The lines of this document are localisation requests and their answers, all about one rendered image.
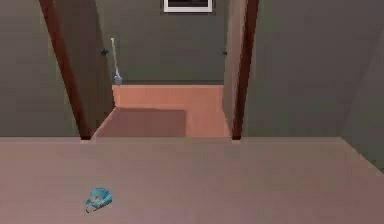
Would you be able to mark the brown room door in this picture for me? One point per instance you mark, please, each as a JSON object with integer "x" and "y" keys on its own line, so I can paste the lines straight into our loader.
{"x": 85, "y": 66}
{"x": 233, "y": 66}

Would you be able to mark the blue round object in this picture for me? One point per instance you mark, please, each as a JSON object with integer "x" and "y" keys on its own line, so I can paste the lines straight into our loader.
{"x": 98, "y": 198}

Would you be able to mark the white framed wall picture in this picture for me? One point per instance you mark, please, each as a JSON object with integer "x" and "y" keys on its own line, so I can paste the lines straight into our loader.
{"x": 187, "y": 4}

